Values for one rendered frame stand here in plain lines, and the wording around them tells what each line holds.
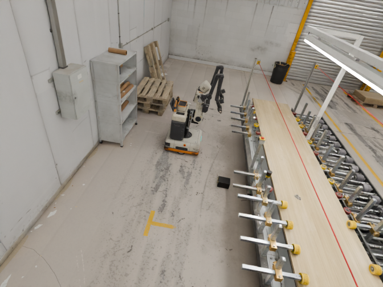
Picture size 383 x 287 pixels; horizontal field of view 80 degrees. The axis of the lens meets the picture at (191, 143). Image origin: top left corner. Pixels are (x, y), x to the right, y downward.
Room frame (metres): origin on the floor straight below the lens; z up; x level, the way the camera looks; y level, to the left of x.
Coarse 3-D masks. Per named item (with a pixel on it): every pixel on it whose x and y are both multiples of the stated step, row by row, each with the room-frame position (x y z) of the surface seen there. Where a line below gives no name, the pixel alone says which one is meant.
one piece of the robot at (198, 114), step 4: (196, 92) 3.61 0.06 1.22; (200, 92) 3.61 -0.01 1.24; (196, 96) 3.59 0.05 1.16; (196, 100) 3.65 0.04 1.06; (204, 100) 3.67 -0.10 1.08; (196, 104) 3.76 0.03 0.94; (200, 104) 3.66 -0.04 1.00; (196, 108) 3.66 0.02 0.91; (200, 108) 3.66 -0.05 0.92; (196, 112) 3.62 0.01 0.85; (200, 112) 3.62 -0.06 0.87; (196, 116) 3.62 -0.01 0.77; (200, 116) 3.62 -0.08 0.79; (196, 120) 3.61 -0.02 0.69; (200, 120) 3.61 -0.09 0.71
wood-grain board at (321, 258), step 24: (264, 120) 3.65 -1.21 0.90; (288, 120) 3.81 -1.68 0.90; (264, 144) 2.87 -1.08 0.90; (288, 144) 2.98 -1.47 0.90; (288, 168) 2.39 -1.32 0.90; (312, 168) 2.47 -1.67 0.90; (288, 192) 1.93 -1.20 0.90; (312, 192) 2.00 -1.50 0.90; (288, 216) 1.58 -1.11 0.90; (312, 216) 1.63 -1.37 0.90; (336, 216) 1.69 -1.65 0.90; (288, 240) 1.30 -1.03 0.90; (312, 240) 1.34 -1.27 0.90; (312, 264) 1.10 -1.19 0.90; (336, 264) 1.14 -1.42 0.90; (360, 264) 1.18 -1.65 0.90
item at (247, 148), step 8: (248, 144) 3.11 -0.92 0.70; (248, 152) 2.88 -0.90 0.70; (248, 160) 2.68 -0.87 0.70; (248, 168) 2.50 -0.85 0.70; (248, 176) 2.34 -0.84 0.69; (256, 224) 1.57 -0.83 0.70; (256, 232) 1.47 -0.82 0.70; (256, 248) 1.32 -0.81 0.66; (256, 256) 1.25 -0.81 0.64; (264, 256) 1.22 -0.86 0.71; (264, 264) 1.15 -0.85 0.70; (264, 280) 1.00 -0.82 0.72
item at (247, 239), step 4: (240, 236) 1.22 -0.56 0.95; (244, 236) 1.22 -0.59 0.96; (240, 240) 1.19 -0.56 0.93; (244, 240) 1.19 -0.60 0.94; (248, 240) 1.19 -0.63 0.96; (252, 240) 1.20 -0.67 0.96; (256, 240) 1.20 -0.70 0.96; (260, 240) 1.21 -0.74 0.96; (264, 240) 1.21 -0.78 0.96; (260, 244) 1.19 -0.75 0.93; (264, 244) 1.19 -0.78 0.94; (268, 244) 1.19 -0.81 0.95; (276, 244) 1.20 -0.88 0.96; (280, 244) 1.20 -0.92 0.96; (284, 244) 1.21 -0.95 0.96; (284, 248) 1.18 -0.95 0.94; (288, 248) 1.18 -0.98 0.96; (292, 248) 1.18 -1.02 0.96
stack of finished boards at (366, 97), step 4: (356, 92) 8.36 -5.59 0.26; (360, 92) 8.25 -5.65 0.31; (364, 92) 8.33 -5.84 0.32; (368, 92) 8.41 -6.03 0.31; (372, 92) 8.49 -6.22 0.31; (356, 96) 8.27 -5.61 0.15; (360, 96) 8.06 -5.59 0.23; (364, 96) 7.88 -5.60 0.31; (368, 96) 7.94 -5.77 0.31; (372, 96) 8.02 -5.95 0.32; (376, 96) 8.09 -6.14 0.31; (380, 96) 8.17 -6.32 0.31; (364, 100) 7.77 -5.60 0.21; (368, 100) 7.77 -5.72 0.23; (372, 100) 7.77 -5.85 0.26; (376, 100) 7.77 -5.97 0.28; (380, 100) 7.78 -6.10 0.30; (380, 104) 7.77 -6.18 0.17
